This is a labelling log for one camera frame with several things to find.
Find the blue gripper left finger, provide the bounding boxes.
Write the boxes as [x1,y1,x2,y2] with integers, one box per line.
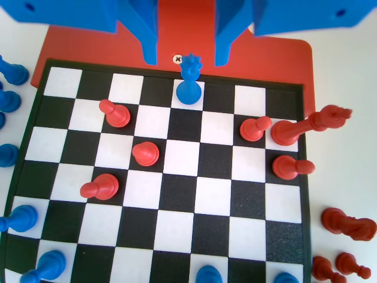
[0,0,158,65]

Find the red chess pawn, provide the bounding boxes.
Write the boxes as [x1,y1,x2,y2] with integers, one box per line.
[240,116,273,143]
[131,141,160,167]
[335,252,372,280]
[98,99,131,129]
[312,255,348,283]
[272,155,316,181]
[80,173,120,202]

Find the black white chessboard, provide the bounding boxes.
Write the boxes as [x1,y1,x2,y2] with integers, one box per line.
[0,58,313,283]

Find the blue chess pawn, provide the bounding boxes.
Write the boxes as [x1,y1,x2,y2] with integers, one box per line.
[19,249,67,283]
[0,144,20,169]
[273,272,302,283]
[196,264,224,283]
[0,205,39,234]

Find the red chess knight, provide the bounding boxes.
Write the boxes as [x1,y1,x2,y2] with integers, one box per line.
[320,207,377,242]

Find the blue queen piece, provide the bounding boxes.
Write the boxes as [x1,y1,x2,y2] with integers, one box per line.
[176,52,203,105]

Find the red robot base plate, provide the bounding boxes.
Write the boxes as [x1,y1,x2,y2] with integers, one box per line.
[31,0,313,89]

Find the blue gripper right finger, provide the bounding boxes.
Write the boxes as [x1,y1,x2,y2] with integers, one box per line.
[214,0,377,67]

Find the tall red king piece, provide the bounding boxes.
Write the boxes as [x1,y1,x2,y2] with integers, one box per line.
[270,105,353,147]

